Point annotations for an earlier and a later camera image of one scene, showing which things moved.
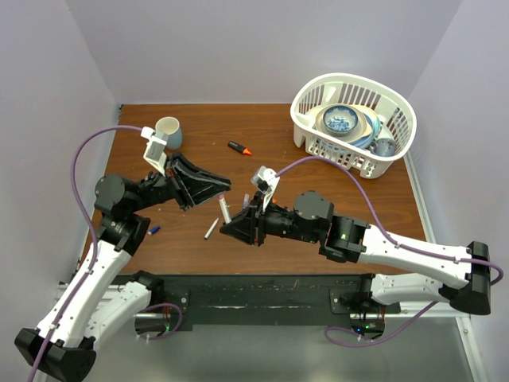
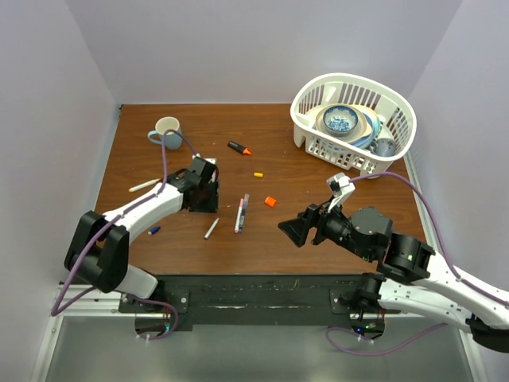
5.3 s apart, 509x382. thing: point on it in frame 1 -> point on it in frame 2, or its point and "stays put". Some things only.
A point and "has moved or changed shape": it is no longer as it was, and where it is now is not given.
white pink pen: x=225 y=212 -> x=238 y=216
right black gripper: x=249 y=225 -> x=297 y=228
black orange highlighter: x=239 y=147 stays put
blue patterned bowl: x=339 y=119 stays put
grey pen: x=211 y=228 stays put
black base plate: x=266 y=302 stays put
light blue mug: x=171 y=126 stays put
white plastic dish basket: x=355 y=121 stays put
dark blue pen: x=153 y=230 has moved or changed shape
